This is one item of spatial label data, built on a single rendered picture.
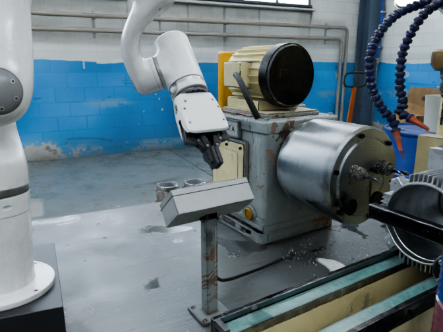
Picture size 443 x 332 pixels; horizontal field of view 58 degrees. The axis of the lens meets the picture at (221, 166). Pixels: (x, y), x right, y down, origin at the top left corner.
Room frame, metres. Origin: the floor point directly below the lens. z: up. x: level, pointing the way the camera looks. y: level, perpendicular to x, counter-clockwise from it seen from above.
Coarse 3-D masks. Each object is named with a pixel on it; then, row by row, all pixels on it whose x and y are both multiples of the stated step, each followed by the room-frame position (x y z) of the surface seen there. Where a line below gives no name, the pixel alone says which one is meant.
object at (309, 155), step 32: (320, 128) 0.98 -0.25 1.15; (352, 128) 0.93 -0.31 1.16; (288, 160) 0.99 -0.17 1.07; (320, 160) 0.90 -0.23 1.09; (352, 160) 0.90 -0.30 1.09; (384, 160) 0.95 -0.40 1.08; (288, 192) 1.00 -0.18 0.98; (320, 192) 0.89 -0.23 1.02; (352, 192) 0.90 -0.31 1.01; (384, 192) 0.98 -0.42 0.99; (352, 224) 0.92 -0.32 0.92
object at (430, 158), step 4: (432, 148) 0.78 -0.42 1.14; (436, 148) 0.77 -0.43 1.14; (440, 148) 0.77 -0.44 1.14; (428, 152) 0.78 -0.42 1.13; (432, 152) 0.78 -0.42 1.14; (436, 152) 0.77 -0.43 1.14; (440, 152) 0.76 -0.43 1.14; (428, 156) 0.78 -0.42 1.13; (432, 156) 0.78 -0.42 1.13; (436, 156) 0.77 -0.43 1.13; (440, 156) 0.76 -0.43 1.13; (428, 160) 0.78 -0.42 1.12; (432, 160) 0.77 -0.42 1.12; (436, 160) 0.77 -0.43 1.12; (440, 160) 0.76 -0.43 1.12; (428, 164) 0.78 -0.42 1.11; (432, 164) 0.77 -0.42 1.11; (436, 164) 0.77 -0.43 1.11; (440, 164) 0.76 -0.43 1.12; (428, 168) 0.78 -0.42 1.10; (432, 168) 0.77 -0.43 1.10; (436, 168) 0.77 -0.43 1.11; (440, 168) 0.76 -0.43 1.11
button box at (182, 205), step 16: (176, 192) 0.68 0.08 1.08; (192, 192) 0.70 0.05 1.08; (208, 192) 0.71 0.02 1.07; (224, 192) 0.73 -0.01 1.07; (240, 192) 0.74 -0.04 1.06; (176, 208) 0.67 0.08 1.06; (192, 208) 0.68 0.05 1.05; (208, 208) 0.69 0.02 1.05; (224, 208) 0.73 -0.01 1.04; (240, 208) 0.77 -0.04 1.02; (176, 224) 0.70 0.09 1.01
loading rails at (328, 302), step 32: (384, 256) 0.75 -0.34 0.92; (288, 288) 0.62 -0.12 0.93; (320, 288) 0.64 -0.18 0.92; (352, 288) 0.65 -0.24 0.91; (384, 288) 0.70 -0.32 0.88; (416, 288) 0.64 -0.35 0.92; (224, 320) 0.54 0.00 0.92; (256, 320) 0.54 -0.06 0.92; (288, 320) 0.57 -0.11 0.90; (320, 320) 0.61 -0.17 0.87; (352, 320) 0.54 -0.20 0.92; (384, 320) 0.54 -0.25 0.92; (416, 320) 0.59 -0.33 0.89
